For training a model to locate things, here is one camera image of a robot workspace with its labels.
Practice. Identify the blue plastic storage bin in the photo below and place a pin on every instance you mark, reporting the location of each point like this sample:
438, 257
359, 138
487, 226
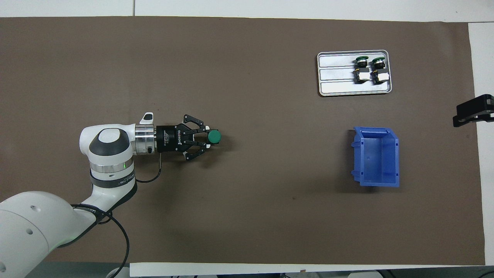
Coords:
376, 158

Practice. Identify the green push button switch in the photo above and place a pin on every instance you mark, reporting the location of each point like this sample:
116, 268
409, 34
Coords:
379, 71
361, 71
214, 137

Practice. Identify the grey metal tray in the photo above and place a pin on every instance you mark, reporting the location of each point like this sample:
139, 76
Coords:
335, 85

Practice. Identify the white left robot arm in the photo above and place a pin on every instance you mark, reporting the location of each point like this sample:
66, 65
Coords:
108, 143

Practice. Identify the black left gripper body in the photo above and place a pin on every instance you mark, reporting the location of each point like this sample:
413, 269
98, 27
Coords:
168, 138

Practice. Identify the brown paper table mat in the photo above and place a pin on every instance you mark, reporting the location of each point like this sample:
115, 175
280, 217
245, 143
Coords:
270, 173

